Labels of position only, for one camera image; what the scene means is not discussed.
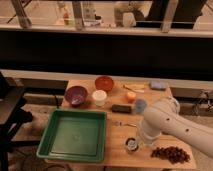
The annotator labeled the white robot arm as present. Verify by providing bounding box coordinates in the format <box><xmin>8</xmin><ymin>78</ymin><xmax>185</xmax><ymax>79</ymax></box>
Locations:
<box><xmin>138</xmin><ymin>97</ymin><xmax>213</xmax><ymax>158</ymax></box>

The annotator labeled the white cup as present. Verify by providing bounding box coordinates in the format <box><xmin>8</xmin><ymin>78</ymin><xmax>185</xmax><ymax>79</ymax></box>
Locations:
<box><xmin>92</xmin><ymin>90</ymin><xmax>107</xmax><ymax>106</ymax></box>

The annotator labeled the small metal cup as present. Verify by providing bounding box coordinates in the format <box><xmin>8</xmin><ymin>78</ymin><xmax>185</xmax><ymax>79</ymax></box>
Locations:
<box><xmin>125</xmin><ymin>137</ymin><xmax>139</xmax><ymax>154</ymax></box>

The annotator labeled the orange bowl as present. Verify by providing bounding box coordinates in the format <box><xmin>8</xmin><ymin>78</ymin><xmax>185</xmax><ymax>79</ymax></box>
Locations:
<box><xmin>95</xmin><ymin>76</ymin><xmax>114</xmax><ymax>92</ymax></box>

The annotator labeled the black rectangular block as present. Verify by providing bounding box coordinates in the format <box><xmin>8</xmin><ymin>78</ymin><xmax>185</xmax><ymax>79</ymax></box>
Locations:
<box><xmin>111</xmin><ymin>104</ymin><xmax>132</xmax><ymax>113</ymax></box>

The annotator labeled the orange fruit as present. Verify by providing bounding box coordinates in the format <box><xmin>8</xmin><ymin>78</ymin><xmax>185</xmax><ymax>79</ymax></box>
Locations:
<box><xmin>125</xmin><ymin>92</ymin><xmax>136</xmax><ymax>103</ymax></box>

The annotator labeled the wooden spoon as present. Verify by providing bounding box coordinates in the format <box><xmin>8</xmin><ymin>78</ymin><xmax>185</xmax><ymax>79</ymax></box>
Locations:
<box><xmin>123</xmin><ymin>84</ymin><xmax>145</xmax><ymax>93</ymax></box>

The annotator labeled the purple bowl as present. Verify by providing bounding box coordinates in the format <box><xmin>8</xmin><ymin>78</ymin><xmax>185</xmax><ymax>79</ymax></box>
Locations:
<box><xmin>65</xmin><ymin>86</ymin><xmax>88</xmax><ymax>106</ymax></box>

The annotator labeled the metal fork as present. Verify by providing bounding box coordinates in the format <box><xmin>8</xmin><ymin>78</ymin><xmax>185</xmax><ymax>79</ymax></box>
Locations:
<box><xmin>113</xmin><ymin>121</ymin><xmax>137</xmax><ymax>127</ymax></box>

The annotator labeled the blue sponge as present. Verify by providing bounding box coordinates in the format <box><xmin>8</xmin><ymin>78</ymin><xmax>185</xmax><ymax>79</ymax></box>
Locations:
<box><xmin>150</xmin><ymin>81</ymin><xmax>166</xmax><ymax>91</ymax></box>

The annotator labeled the green plastic tray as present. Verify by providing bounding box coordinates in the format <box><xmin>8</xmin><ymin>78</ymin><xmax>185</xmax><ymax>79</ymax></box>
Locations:
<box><xmin>37</xmin><ymin>109</ymin><xmax>107</xmax><ymax>163</ymax></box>

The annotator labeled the brown pile of raisins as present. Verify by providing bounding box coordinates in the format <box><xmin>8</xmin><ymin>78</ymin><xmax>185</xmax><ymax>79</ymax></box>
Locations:
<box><xmin>151</xmin><ymin>146</ymin><xmax>190</xmax><ymax>164</ymax></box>

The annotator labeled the black chair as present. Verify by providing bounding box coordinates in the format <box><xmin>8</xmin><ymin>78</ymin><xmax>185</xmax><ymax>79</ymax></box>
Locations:
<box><xmin>0</xmin><ymin>72</ymin><xmax>34</xmax><ymax>171</ymax></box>

